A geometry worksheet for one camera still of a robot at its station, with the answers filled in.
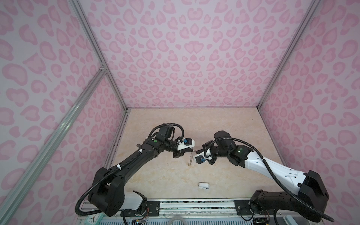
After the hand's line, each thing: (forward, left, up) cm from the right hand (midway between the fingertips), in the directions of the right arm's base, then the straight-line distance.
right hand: (198, 147), depth 76 cm
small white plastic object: (-15, -3, -16) cm, 22 cm away
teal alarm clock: (-33, +51, -15) cm, 63 cm away
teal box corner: (-30, -43, -14) cm, 55 cm away
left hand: (+1, +4, 0) cm, 4 cm away
